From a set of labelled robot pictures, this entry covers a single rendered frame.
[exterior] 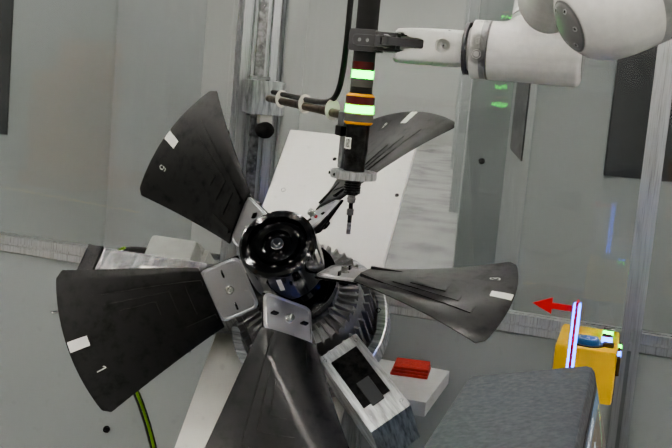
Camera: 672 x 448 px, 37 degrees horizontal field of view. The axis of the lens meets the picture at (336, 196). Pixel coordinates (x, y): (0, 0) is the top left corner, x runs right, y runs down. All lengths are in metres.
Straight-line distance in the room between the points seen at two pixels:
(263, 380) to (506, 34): 0.59
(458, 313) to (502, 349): 0.82
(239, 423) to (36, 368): 1.35
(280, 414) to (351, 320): 0.26
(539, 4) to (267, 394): 0.64
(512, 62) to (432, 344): 0.99
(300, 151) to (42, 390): 1.07
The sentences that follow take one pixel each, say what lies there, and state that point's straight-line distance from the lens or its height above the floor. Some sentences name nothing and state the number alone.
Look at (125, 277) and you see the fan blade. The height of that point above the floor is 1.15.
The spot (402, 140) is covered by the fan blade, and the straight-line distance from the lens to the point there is 1.61.
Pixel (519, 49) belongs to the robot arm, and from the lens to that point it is 1.41.
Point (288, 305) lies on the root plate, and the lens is 1.51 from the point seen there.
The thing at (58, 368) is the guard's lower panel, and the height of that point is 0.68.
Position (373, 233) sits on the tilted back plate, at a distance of 1.81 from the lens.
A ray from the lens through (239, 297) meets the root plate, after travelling 1.56.
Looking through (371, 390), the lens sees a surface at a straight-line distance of 1.52.
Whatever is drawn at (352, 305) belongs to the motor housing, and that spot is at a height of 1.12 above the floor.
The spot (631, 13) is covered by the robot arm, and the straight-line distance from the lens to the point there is 0.96.
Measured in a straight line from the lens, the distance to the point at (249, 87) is 2.07.
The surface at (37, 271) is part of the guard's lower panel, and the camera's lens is 2.63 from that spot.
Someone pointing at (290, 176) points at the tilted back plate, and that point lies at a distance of 1.92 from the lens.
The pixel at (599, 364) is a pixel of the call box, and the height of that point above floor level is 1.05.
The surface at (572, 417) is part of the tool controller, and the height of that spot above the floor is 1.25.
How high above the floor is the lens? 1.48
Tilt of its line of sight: 7 degrees down
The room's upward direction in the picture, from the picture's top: 5 degrees clockwise
